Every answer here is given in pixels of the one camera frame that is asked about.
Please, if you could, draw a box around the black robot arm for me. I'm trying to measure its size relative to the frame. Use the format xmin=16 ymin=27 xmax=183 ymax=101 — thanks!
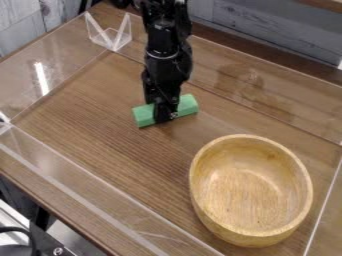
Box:
xmin=109 ymin=0 xmax=192 ymax=123

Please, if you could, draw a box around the black cable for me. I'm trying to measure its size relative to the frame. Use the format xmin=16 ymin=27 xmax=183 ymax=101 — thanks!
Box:
xmin=0 ymin=224 xmax=48 ymax=256

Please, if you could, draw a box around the green rectangular block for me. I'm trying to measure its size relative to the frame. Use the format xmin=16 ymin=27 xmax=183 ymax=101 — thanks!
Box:
xmin=132 ymin=94 xmax=199 ymax=128

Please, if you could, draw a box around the clear acrylic tray wall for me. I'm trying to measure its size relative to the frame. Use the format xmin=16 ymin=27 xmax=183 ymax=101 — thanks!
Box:
xmin=0 ymin=18 xmax=342 ymax=256

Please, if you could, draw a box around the light wooden bowl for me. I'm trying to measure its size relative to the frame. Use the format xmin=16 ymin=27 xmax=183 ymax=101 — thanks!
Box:
xmin=188 ymin=134 xmax=314 ymax=248

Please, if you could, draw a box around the clear acrylic corner bracket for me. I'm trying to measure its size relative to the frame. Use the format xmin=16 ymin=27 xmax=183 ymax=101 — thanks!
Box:
xmin=84 ymin=12 xmax=132 ymax=52

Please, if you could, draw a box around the black metal bracket with screw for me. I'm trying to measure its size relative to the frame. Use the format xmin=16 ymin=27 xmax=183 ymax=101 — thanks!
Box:
xmin=40 ymin=240 xmax=79 ymax=256

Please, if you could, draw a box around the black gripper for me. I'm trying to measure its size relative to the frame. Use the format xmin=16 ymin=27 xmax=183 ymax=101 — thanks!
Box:
xmin=142 ymin=43 xmax=192 ymax=123

